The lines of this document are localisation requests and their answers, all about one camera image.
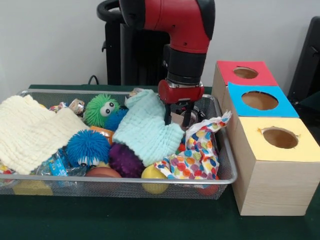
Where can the crushed black can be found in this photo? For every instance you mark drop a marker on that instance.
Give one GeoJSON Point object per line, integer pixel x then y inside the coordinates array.
{"type": "Point", "coordinates": [198, 114]}

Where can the shallow silver mesh bin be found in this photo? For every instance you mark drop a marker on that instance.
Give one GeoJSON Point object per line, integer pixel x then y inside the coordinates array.
{"type": "Point", "coordinates": [100, 190]}

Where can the purple spiky toy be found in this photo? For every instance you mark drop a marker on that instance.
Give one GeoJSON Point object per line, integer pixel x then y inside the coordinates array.
{"type": "Point", "coordinates": [125, 160]}

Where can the polka dot paper napkin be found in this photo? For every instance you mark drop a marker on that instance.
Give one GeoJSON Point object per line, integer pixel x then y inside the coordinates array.
{"type": "Point", "coordinates": [197, 157]}

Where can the dark green table cloth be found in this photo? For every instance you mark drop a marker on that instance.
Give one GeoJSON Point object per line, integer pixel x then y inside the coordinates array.
{"type": "Point", "coordinates": [312, 100]}
{"type": "Point", "coordinates": [125, 220]}

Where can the cream waffle cloth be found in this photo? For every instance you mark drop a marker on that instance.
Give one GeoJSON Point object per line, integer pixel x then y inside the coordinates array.
{"type": "Point", "coordinates": [30, 132]}

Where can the brown toy football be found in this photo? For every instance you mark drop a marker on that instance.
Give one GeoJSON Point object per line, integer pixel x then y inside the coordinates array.
{"type": "Point", "coordinates": [102, 173]}

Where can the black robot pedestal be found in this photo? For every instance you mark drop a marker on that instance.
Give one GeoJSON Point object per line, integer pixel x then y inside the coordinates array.
{"type": "Point", "coordinates": [112, 50]}

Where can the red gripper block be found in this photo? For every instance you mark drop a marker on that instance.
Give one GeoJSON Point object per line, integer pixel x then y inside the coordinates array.
{"type": "Point", "coordinates": [181, 94]}

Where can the wooden box with three holes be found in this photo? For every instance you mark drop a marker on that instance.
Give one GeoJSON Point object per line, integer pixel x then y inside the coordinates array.
{"type": "Point", "coordinates": [272, 190]}

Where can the green spiky ball with eyes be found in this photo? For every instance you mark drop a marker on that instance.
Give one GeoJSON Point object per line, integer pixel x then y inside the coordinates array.
{"type": "Point", "coordinates": [96, 110]}

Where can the orange toy block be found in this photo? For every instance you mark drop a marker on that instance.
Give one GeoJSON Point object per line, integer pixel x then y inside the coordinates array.
{"type": "Point", "coordinates": [102, 132]}

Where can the blue spiky ball with eyes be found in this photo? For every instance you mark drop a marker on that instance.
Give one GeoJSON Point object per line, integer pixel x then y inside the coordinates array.
{"type": "Point", "coordinates": [85, 146]}

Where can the black stand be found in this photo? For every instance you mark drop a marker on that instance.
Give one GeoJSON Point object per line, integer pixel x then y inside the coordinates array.
{"type": "Point", "coordinates": [307, 62]}

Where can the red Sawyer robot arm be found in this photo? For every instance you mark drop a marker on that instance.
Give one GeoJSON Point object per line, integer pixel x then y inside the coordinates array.
{"type": "Point", "coordinates": [175, 25]}

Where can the mint waffle cloth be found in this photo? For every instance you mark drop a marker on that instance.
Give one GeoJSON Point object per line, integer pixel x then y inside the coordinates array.
{"type": "Point", "coordinates": [145, 127]}

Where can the yellow ball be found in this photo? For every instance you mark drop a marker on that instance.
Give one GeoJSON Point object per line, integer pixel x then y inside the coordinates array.
{"type": "Point", "coordinates": [152, 175]}

